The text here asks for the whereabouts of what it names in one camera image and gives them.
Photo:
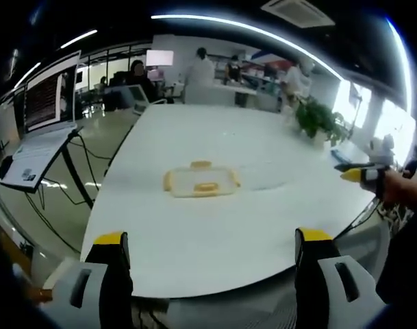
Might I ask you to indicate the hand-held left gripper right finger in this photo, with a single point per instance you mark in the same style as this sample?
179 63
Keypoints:
328 291

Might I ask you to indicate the white office chair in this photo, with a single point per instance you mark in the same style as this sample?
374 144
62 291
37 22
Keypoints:
139 97

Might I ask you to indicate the white counter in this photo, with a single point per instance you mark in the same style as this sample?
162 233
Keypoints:
228 94

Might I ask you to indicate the person's dark clothing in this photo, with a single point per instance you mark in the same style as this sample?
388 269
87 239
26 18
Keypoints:
406 260

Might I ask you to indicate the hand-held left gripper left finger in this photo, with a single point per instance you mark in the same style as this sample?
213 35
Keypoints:
91 291

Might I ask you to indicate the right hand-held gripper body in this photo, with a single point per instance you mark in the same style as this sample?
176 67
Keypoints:
374 181

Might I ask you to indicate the blue flat notebook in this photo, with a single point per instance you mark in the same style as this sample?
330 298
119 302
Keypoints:
350 152

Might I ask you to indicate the ceiling air vent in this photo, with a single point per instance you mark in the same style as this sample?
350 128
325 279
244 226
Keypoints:
299 12

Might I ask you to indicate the curved ceiling light strip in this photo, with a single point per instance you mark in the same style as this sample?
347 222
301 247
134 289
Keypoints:
401 58

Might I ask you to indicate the long ceiling light strip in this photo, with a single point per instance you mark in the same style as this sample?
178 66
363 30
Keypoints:
263 32

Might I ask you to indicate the white grey device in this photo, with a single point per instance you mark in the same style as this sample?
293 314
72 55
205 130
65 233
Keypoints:
382 147

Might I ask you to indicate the green potted plant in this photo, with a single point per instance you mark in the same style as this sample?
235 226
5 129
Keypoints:
317 118

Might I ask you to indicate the clear box with yellow buckles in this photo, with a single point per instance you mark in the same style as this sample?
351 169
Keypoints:
201 180

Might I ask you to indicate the short ceiling light strip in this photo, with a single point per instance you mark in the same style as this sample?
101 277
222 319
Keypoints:
78 38

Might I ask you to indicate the open silver laptop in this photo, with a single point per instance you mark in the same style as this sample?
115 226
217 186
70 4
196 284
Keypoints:
45 113

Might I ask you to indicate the lit white screen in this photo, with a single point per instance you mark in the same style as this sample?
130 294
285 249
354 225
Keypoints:
160 57

